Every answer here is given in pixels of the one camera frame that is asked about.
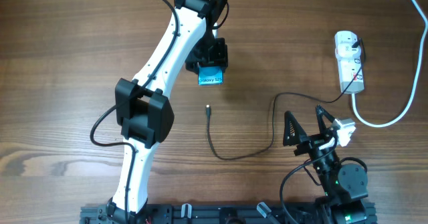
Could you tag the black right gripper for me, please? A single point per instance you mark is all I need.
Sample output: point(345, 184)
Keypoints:
point(313, 142)

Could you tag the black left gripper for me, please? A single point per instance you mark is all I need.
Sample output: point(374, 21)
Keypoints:
point(219, 58)

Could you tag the smartphone with teal screen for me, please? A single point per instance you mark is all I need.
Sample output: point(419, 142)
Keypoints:
point(208, 76)

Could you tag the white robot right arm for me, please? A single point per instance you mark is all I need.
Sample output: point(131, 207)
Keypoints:
point(344, 181)

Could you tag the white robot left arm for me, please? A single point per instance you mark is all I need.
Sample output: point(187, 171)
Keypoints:
point(143, 108)

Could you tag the white power strip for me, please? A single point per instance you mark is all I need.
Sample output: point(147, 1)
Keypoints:
point(348, 54)

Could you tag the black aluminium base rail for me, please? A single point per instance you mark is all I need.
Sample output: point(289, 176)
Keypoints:
point(186, 213)

